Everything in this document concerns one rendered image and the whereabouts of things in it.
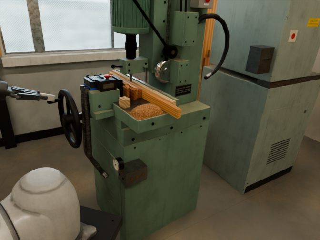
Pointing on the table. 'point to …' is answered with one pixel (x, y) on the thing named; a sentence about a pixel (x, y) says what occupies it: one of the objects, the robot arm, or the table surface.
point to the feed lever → (169, 49)
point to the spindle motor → (129, 17)
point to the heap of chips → (145, 111)
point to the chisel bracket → (133, 65)
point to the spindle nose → (130, 46)
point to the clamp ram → (119, 85)
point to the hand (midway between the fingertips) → (46, 97)
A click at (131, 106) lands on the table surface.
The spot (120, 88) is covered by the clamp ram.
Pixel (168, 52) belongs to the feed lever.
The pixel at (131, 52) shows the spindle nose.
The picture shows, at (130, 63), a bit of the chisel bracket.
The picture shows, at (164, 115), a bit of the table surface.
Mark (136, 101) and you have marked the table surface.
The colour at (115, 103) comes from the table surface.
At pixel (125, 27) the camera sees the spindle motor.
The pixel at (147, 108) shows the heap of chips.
